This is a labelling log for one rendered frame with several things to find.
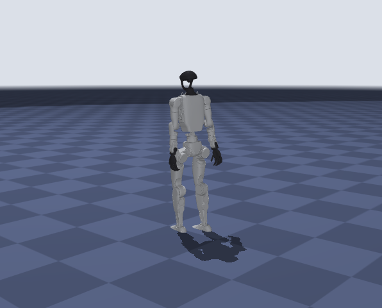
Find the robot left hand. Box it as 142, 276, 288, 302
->
169, 148, 180, 171

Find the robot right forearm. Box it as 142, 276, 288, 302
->
206, 120, 218, 148

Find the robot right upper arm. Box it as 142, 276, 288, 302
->
203, 96, 213, 127

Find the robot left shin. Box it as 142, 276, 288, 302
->
172, 187, 185, 228

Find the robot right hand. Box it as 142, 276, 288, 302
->
211, 142, 222, 166

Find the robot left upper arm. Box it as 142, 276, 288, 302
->
169, 97, 182, 130

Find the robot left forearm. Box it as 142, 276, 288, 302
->
169, 123, 178, 153

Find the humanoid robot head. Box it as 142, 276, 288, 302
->
179, 71, 197, 96

